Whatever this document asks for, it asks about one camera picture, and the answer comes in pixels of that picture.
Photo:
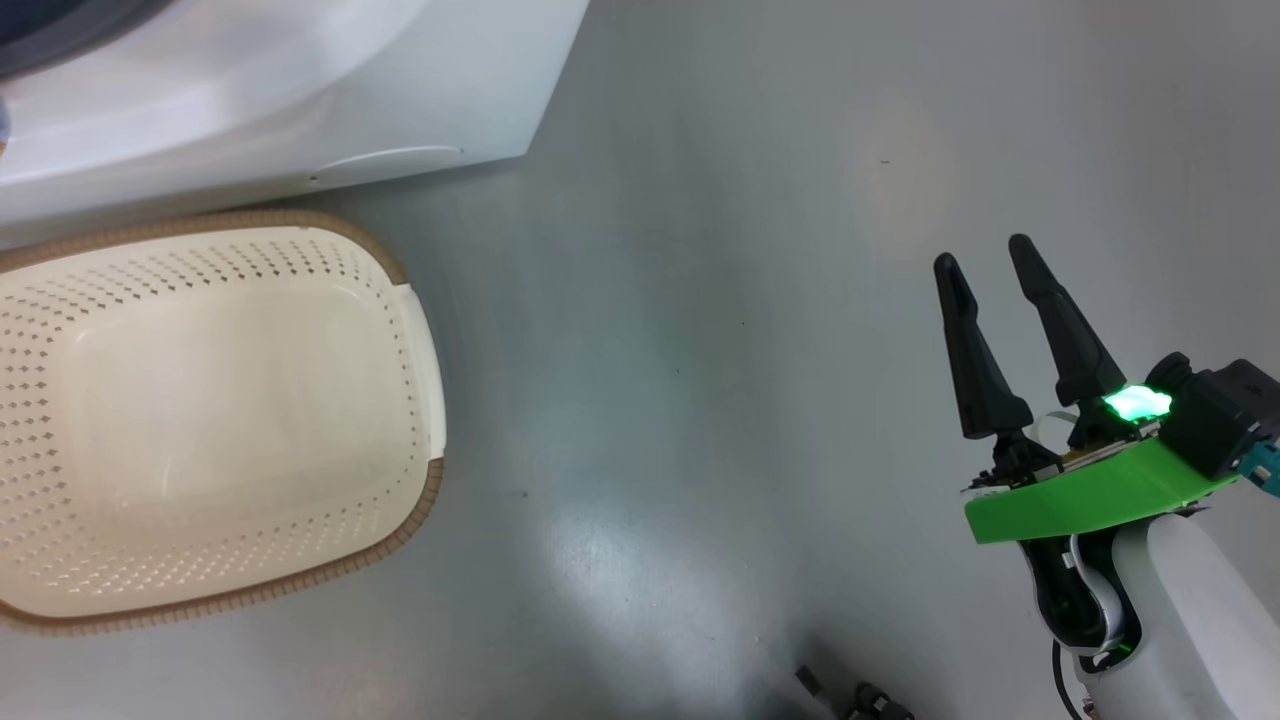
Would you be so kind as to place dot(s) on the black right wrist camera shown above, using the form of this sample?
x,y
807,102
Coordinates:
x,y
1215,410

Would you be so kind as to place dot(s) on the cream perforated laundry basket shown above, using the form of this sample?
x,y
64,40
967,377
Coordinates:
x,y
220,420

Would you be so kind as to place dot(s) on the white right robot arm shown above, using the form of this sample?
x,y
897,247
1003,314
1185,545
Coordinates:
x,y
1200,620

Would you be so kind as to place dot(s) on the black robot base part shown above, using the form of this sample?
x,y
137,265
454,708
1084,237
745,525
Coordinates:
x,y
870,700

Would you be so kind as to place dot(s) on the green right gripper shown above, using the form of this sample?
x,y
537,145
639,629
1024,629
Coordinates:
x,y
1090,495

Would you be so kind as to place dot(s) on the white front-load washing machine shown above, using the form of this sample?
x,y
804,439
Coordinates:
x,y
300,90

